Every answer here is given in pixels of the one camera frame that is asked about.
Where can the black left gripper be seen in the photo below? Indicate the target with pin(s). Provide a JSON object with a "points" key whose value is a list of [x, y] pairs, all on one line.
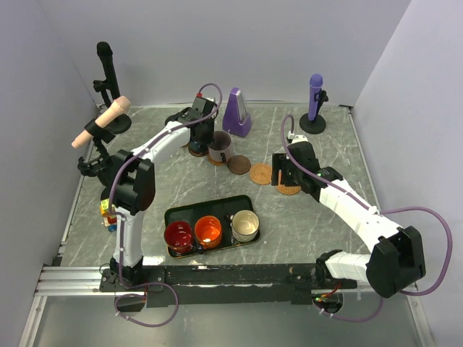
{"points": [[210, 137]]}

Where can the dark walnut coaster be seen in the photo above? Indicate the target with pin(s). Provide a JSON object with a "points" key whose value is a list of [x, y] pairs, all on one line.
{"points": [[239, 164], [202, 154]]}

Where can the black microphone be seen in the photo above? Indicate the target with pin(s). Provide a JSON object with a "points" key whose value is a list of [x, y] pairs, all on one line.
{"points": [[110, 84]]}

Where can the beige microphone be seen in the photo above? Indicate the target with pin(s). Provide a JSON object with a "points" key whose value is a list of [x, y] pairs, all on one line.
{"points": [[101, 121]]}

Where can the purple metronome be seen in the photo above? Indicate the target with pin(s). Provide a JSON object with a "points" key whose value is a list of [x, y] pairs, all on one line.
{"points": [[237, 120]]}

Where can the orange cup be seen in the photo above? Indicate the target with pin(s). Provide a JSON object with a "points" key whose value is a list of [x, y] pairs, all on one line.
{"points": [[208, 232]]}

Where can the woven rattan coaster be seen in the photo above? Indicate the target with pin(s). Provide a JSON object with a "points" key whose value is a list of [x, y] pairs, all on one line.
{"points": [[260, 173], [288, 190]]}

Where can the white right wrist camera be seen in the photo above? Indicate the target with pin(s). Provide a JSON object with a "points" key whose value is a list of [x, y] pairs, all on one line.
{"points": [[293, 138]]}

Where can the purple microphone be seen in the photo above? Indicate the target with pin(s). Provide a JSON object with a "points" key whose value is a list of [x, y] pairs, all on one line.
{"points": [[315, 84]]}

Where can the red cup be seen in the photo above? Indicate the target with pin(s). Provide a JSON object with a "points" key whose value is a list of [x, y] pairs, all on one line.
{"points": [[179, 237]]}

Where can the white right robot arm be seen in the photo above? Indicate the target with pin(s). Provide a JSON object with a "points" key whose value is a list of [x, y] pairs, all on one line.
{"points": [[395, 259]]}

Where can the aluminium frame rail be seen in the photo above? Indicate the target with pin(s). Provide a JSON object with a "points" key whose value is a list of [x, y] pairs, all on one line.
{"points": [[95, 280]]}

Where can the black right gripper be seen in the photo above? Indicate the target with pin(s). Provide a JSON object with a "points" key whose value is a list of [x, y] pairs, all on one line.
{"points": [[280, 161]]}

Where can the dark blue cup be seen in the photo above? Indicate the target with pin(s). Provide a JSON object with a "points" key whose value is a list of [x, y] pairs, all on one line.
{"points": [[198, 148]]}

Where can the black arm base beam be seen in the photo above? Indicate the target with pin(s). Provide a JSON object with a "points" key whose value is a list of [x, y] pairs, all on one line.
{"points": [[230, 295]]}

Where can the black purple-microphone stand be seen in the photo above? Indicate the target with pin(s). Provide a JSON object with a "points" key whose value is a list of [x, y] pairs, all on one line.
{"points": [[319, 124]]}

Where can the empty black microphone stand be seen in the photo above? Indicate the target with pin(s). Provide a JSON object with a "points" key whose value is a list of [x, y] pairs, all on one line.
{"points": [[107, 193]]}

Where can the lilac cup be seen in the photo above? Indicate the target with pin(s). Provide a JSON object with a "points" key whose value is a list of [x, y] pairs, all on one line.
{"points": [[221, 149]]}

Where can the cream cup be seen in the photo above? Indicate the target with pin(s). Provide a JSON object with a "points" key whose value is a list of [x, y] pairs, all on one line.
{"points": [[245, 225]]}

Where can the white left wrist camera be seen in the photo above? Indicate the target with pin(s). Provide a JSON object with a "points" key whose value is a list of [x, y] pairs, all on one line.
{"points": [[200, 95]]}

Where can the woven rattan coaster front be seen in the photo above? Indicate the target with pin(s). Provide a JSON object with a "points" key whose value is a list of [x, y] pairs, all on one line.
{"points": [[288, 190]]}

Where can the colourful toy block figure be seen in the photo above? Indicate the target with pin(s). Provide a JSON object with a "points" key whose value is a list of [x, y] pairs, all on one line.
{"points": [[110, 221]]}

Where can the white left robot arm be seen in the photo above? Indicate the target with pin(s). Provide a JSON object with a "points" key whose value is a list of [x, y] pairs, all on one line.
{"points": [[133, 182]]}

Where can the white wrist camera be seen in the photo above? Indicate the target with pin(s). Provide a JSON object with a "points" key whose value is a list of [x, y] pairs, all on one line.
{"points": [[200, 95], [293, 138]]}

